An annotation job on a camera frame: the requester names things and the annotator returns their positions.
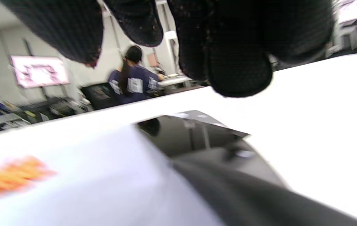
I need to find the blue grey cutting board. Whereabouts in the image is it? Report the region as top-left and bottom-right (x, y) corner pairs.
(0, 124), (226, 226)

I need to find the black monitor stand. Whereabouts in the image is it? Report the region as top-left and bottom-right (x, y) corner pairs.
(21, 38), (52, 101)

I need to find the pile of orange plasticine granules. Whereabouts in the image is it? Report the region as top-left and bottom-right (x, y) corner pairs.
(0, 156), (56, 201)

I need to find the black kitchen knife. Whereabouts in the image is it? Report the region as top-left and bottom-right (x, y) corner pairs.
(135, 110), (357, 226)

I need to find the large white screen monitor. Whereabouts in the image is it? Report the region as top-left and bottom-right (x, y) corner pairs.
(10, 56), (70, 89)

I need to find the person's right hand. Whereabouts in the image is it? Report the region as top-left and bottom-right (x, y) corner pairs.
(0, 0), (334, 98)

